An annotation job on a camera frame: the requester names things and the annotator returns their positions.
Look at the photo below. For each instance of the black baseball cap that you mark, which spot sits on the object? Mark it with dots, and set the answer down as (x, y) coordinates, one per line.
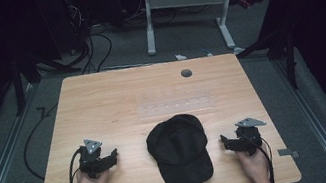
(180, 151)

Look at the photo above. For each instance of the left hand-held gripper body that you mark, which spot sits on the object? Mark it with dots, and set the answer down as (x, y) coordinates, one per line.
(90, 158)

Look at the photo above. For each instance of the dark round table grommet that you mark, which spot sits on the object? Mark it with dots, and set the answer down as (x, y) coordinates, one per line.
(186, 73)

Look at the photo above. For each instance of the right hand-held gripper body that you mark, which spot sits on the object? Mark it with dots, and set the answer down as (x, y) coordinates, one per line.
(249, 137)

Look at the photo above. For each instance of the person's right hand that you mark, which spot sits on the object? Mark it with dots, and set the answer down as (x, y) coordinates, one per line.
(255, 168)

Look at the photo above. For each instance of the grey tape piece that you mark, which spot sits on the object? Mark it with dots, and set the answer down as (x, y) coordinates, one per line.
(287, 152)

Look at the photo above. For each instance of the black metal stand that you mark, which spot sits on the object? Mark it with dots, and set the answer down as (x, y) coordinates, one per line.
(282, 50)
(19, 86)

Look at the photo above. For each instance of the clear tape strip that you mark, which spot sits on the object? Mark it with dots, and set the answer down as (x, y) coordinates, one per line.
(175, 106)

